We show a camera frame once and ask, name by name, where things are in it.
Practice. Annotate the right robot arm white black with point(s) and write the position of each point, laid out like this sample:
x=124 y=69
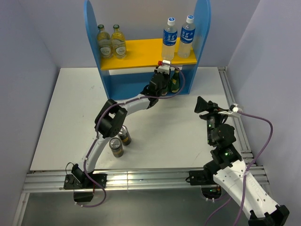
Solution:
x=228 y=169

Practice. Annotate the aluminium rail right side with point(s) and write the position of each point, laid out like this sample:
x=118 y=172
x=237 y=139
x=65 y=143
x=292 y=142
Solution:
x=241 y=136

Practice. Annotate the yellow soda water bottle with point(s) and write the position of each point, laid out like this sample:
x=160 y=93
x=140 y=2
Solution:
x=118 y=42
x=104 y=42

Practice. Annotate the right yellow soda water bottle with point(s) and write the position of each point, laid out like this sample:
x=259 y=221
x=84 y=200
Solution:
x=118 y=42

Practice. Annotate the black gold can front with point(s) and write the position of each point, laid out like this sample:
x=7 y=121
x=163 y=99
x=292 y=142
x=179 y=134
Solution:
x=116 y=147

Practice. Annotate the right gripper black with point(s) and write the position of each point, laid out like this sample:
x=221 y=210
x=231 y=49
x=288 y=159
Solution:
x=213 y=108

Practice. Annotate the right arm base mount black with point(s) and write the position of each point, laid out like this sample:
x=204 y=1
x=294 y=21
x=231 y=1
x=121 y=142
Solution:
x=210 y=190

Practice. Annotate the green glass bottle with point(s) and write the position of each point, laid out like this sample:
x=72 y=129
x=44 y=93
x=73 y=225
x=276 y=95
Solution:
x=174 y=84
x=165 y=91

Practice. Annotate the left yellow soda water bottle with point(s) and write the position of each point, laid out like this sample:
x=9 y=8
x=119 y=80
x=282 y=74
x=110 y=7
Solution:
x=104 y=42

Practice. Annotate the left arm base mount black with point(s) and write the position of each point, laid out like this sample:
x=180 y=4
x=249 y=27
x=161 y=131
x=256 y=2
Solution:
x=84 y=192

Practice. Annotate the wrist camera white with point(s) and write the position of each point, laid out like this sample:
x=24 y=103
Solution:
x=163 y=67
x=234 y=111

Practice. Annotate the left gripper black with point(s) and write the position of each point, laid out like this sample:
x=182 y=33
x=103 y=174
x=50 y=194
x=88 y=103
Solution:
x=167 y=76

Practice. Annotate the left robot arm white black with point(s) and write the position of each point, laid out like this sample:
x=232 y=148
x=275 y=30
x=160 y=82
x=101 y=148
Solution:
x=110 y=120

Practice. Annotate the aluminium rail frame front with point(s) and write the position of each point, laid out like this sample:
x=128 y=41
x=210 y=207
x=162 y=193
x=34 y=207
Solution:
x=141 y=179

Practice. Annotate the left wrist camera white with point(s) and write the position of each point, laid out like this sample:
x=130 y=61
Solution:
x=163 y=67

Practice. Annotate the blue shelf with yellow board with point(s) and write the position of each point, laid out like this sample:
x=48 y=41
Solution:
x=145 y=53

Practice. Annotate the Pocari water bottle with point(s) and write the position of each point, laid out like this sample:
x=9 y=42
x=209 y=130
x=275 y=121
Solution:
x=169 y=40
x=186 y=37

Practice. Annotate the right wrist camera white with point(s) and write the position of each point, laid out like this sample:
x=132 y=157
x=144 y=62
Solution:
x=234 y=111

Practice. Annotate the black gold can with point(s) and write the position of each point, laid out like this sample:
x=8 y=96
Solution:
x=124 y=135
x=116 y=147

